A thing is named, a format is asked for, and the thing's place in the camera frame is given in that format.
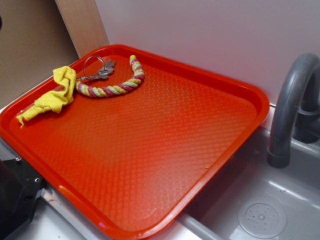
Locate multicolour twisted rope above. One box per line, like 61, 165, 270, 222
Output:
74, 54, 146, 98

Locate orange plastic tray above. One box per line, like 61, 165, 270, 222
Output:
0, 45, 269, 240

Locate wooden board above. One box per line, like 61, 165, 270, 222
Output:
55, 0, 109, 58

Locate yellow cloth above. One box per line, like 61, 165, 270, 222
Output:
16, 66, 76, 128

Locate silver keys on ring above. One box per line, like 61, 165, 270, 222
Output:
76, 55, 117, 81

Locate brown cardboard panel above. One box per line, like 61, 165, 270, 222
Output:
0, 0, 78, 108

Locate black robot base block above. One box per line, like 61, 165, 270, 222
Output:
0, 157, 44, 240

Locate grey toy sink basin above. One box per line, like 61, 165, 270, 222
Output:
0, 104, 320, 240

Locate grey plastic faucet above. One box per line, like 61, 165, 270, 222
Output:
267, 53, 320, 169

